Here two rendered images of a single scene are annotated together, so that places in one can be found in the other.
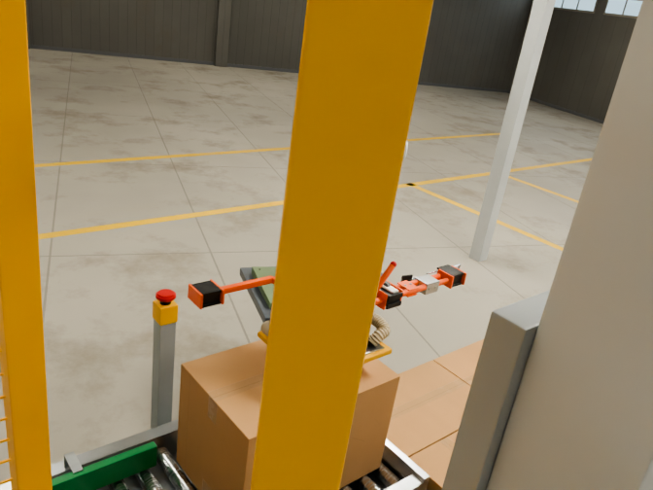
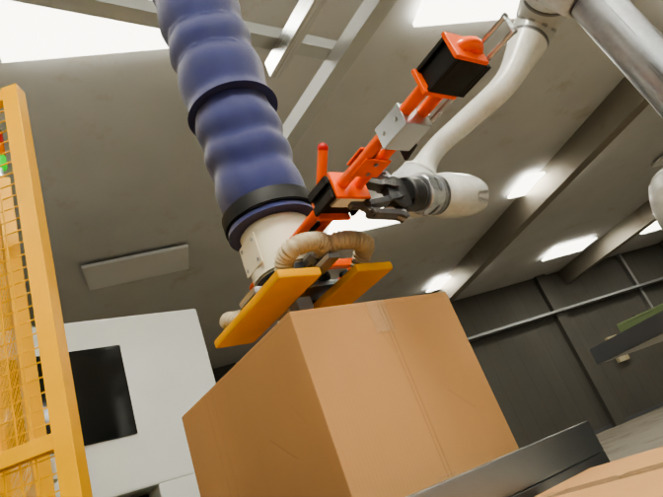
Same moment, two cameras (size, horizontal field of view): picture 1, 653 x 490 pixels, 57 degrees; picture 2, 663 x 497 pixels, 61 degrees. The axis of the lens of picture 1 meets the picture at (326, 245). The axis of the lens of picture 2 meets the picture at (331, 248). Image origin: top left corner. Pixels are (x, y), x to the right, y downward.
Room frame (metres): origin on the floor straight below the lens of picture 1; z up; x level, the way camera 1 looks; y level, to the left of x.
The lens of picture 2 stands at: (1.83, -1.23, 0.64)
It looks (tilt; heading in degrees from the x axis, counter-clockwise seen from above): 23 degrees up; 92
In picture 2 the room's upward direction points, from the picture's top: 21 degrees counter-clockwise
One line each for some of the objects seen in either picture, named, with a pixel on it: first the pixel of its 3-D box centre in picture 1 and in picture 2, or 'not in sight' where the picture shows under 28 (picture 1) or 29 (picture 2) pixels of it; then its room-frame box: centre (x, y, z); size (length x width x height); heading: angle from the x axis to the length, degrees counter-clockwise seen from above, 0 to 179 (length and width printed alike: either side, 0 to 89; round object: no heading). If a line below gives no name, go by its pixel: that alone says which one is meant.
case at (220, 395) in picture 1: (287, 418); (333, 444); (1.63, 0.05, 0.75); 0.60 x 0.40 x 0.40; 133
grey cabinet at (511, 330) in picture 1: (521, 397); not in sight; (0.69, -0.29, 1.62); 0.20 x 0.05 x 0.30; 132
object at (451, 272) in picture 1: (451, 276); (449, 67); (2.08, -0.49, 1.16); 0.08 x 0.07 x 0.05; 133
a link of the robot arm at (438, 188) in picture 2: not in sight; (425, 194); (2.03, -0.08, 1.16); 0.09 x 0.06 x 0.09; 132
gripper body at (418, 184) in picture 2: not in sight; (402, 193); (1.97, -0.13, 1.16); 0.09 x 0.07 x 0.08; 42
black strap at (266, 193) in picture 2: not in sight; (270, 217); (1.68, -0.04, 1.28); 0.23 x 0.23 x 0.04
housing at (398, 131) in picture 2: (426, 284); (403, 127); (1.99, -0.39, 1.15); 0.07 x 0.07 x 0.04; 43
